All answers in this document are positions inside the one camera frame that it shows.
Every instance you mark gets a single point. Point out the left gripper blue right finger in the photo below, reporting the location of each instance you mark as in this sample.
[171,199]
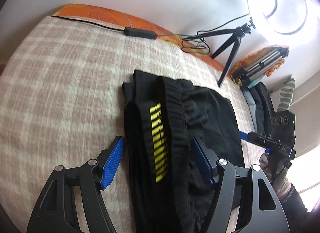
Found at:
[205,160]

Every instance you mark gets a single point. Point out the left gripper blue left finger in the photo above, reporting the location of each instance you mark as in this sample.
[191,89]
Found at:
[108,162]

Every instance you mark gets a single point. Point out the black pants with yellow stripes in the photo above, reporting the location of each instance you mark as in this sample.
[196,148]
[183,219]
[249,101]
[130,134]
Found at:
[161,117]

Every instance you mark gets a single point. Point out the stack of folded dark clothes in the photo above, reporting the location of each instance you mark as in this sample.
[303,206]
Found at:
[260,107]

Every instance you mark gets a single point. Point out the folded silver tripod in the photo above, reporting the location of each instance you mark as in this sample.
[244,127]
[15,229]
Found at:
[248,82]

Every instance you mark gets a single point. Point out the green striped white pillow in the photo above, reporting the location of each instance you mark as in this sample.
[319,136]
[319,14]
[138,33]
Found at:
[286,93]

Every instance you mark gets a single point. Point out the beige plaid bed cover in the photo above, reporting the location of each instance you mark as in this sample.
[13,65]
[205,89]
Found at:
[62,102]

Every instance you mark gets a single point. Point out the small black tripod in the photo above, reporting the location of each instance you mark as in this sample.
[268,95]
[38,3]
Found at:
[235,40]

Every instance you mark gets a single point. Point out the orange floral bed sheet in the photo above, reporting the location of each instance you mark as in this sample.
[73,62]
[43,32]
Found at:
[114,18]

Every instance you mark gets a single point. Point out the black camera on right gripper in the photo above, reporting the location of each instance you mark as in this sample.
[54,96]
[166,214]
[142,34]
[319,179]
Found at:
[283,127]

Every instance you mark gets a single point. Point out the white ring light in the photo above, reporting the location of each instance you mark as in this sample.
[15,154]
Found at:
[281,17]

